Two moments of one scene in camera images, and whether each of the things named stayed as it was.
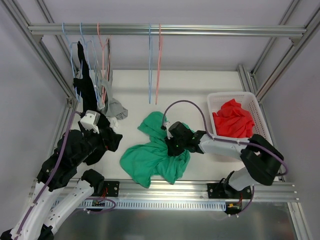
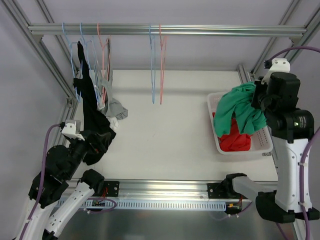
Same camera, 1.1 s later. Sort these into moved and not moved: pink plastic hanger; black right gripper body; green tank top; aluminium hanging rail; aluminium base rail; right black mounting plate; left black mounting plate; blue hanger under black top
Moved: black right gripper body; green tank top; pink plastic hanger
Not moved: blue hanger under black top; left black mounting plate; aluminium hanging rail; right black mounting plate; aluminium base rail
